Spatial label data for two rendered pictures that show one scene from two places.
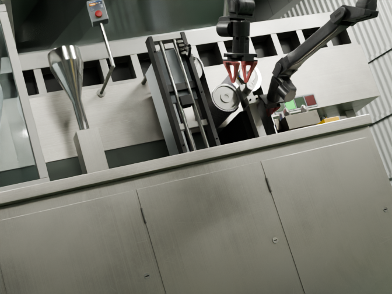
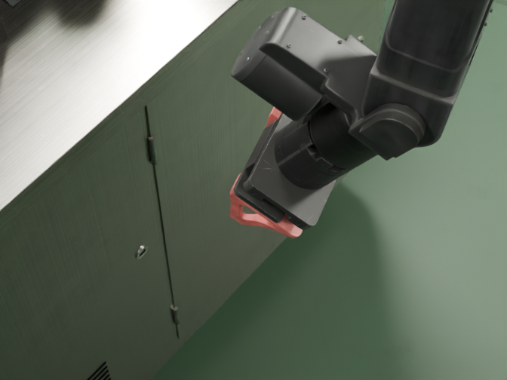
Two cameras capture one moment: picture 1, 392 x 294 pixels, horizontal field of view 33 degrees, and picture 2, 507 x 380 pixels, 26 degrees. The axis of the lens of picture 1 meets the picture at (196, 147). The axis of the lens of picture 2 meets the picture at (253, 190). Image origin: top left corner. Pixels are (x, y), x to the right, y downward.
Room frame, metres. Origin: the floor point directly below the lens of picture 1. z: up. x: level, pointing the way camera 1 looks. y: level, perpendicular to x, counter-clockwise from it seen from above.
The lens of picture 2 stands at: (1.72, 0.02, 1.86)
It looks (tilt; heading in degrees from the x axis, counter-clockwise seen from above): 58 degrees down; 333
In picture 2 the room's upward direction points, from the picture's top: straight up
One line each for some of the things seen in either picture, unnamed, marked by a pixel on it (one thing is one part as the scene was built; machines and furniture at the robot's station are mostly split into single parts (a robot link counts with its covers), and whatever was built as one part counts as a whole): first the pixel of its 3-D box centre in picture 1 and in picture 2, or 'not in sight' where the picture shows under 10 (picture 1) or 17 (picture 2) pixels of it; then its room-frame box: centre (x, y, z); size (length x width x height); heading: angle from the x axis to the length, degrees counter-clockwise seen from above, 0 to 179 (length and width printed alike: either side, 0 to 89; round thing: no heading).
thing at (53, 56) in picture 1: (65, 59); not in sight; (2.60, 0.41, 1.50); 0.14 x 0.14 x 0.06
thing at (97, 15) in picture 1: (97, 11); not in sight; (2.59, 0.23, 1.66); 0.07 x 0.07 x 0.10; 10
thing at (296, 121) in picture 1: (283, 135); not in sight; (2.99, -0.40, 1.00); 0.40 x 0.16 x 0.06; 22
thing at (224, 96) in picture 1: (216, 108); not in sight; (2.84, -0.14, 1.17); 0.26 x 0.12 x 0.12; 22
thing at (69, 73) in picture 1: (84, 129); not in sight; (2.60, 0.41, 1.18); 0.14 x 0.14 x 0.57
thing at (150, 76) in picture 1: (170, 120); not in sight; (2.79, 0.07, 1.17); 0.34 x 0.05 x 0.54; 22
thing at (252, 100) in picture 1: (255, 116); not in sight; (2.72, -0.28, 1.05); 0.06 x 0.05 x 0.31; 22
